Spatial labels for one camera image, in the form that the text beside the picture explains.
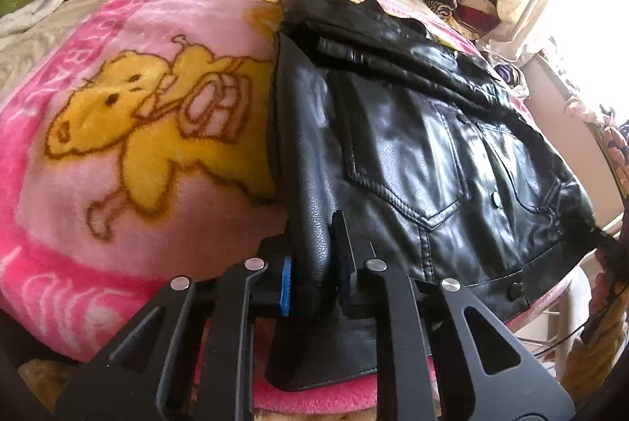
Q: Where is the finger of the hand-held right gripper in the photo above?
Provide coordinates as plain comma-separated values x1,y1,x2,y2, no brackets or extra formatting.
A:
591,226,629,257

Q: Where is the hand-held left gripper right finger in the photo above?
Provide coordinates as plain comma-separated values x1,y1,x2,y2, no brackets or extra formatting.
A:
331,210,577,421

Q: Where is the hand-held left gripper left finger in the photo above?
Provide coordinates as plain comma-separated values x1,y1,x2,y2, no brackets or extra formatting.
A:
54,234,296,421

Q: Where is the black leather jacket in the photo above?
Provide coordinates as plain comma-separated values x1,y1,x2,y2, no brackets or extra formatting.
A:
265,0,598,395

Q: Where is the pink floral cloth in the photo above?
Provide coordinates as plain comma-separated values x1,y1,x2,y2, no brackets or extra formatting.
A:
563,94,629,191

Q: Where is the pink bear-printed blanket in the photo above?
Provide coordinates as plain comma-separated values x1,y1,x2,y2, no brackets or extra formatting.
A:
0,0,571,412

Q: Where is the purple cloth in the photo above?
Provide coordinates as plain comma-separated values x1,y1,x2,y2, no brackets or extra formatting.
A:
493,62,528,88

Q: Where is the beige fluffy blanket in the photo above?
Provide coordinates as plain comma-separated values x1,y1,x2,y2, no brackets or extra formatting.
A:
18,355,384,421

